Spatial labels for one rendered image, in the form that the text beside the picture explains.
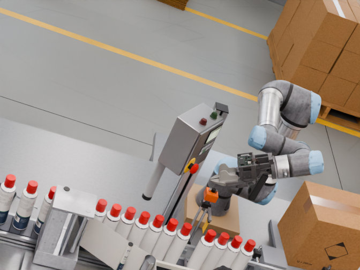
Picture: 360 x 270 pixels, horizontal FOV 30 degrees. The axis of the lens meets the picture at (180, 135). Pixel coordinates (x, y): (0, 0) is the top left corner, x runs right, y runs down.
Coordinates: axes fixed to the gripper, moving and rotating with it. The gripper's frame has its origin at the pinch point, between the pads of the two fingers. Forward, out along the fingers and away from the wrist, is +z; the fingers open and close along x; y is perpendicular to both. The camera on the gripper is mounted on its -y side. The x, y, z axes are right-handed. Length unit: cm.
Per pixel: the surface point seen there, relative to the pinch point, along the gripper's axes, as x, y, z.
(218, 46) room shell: -382, -157, -3
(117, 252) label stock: 8.6, -18.1, 36.1
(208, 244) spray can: -1.3, -29.5, 6.0
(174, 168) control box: -4.2, 4.2, 12.6
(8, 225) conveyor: -3, -9, 73
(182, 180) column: -16.0, -11.0, 12.2
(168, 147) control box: -7.1, 10.9, 13.4
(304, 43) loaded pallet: -329, -138, -75
